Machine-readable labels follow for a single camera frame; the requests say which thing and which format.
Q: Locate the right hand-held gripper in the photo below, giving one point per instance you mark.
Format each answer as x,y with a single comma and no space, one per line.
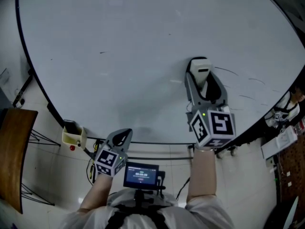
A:
214,128

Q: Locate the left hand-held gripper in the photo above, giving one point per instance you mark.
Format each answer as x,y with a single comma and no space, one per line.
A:
108,162

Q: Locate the white whiteboard eraser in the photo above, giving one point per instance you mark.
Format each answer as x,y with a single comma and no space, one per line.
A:
201,70

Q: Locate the white whiteboard with black frame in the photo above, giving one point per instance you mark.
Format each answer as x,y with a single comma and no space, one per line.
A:
119,56

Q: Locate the person's right forearm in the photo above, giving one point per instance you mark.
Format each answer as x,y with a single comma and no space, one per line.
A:
202,175

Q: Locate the person's left forearm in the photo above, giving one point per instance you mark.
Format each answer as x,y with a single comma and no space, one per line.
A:
97,192

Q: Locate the small black chest monitor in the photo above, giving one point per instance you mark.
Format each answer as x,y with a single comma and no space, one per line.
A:
141,175

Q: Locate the cream plastic holder box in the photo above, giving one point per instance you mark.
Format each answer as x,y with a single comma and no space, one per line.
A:
71,139

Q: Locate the red round magnet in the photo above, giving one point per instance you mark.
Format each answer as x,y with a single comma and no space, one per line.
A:
72,148

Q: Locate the black rectangular block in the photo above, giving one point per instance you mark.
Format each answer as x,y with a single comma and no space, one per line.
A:
70,127

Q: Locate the person's white shirt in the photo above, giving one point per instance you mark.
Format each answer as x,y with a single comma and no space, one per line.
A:
95,219

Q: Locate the white cardboard box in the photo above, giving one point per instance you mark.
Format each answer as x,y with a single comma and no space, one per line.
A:
280,143

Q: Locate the small white device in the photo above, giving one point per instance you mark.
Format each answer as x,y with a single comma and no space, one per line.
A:
271,161

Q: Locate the wooden table with black legs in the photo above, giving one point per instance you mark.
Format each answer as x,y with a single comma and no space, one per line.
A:
12,156

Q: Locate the white curved board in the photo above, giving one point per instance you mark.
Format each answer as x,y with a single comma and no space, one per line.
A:
291,213

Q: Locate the black monitor mount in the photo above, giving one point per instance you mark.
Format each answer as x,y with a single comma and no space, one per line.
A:
143,198

